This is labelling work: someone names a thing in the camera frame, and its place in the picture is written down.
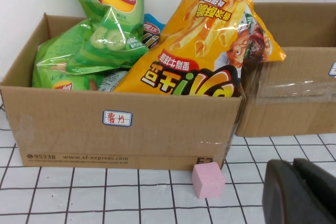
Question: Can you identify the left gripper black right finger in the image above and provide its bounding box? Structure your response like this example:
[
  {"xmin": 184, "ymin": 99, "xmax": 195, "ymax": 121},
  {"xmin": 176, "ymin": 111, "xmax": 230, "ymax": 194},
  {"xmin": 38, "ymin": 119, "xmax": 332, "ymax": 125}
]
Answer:
[{"xmin": 292, "ymin": 158, "xmax": 336, "ymax": 217}]

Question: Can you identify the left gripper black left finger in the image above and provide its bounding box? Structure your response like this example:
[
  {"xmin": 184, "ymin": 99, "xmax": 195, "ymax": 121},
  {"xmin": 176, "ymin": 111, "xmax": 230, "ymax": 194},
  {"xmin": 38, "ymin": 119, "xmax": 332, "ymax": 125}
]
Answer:
[{"xmin": 261, "ymin": 159, "xmax": 336, "ymax": 224}]

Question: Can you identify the cardboard box with F2 print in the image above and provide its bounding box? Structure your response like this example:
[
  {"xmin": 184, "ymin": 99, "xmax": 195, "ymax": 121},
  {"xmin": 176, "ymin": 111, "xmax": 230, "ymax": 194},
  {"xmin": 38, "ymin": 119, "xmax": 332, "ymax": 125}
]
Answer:
[{"xmin": 0, "ymin": 12, "xmax": 247, "ymax": 172}]

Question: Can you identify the green Lay's cucumber chips bag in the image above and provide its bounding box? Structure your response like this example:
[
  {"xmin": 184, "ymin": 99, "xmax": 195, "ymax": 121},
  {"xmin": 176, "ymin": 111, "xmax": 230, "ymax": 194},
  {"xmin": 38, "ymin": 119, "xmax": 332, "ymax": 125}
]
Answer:
[{"xmin": 61, "ymin": 0, "xmax": 151, "ymax": 76}]

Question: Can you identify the large orange snack bag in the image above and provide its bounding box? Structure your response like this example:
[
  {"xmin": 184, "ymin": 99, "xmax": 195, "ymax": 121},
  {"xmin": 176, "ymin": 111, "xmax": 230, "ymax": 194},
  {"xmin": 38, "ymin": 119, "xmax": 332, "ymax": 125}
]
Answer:
[{"xmin": 113, "ymin": 0, "xmax": 287, "ymax": 99}]

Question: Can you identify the taped cardboard box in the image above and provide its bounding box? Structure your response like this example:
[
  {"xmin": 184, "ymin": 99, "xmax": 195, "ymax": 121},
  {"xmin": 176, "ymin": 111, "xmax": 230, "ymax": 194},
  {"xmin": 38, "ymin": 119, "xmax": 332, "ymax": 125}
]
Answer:
[{"xmin": 234, "ymin": 2, "xmax": 336, "ymax": 138}]

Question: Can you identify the pink foam cube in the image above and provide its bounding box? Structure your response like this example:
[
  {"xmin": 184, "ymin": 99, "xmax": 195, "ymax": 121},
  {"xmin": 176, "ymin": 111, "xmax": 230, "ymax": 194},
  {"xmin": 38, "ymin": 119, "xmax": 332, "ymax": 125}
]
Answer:
[{"xmin": 191, "ymin": 161, "xmax": 227, "ymax": 200}]

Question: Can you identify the white black-checked tablecloth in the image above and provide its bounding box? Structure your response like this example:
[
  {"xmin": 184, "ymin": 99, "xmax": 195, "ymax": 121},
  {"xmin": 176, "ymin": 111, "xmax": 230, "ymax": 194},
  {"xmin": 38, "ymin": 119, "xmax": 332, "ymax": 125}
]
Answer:
[{"xmin": 0, "ymin": 102, "xmax": 336, "ymax": 224}]

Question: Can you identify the white label with red writing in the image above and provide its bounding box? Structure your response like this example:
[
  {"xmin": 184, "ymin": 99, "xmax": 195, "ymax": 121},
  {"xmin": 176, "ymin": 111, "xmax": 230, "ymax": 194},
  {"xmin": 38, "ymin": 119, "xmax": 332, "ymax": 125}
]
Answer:
[{"xmin": 102, "ymin": 110, "xmax": 133, "ymax": 127}]

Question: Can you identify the crumpled green Lay's chips bag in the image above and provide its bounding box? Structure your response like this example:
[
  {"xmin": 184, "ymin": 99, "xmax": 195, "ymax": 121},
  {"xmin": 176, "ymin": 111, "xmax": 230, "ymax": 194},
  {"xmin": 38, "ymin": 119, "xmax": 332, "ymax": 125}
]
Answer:
[{"xmin": 31, "ymin": 18, "xmax": 106, "ymax": 91}]

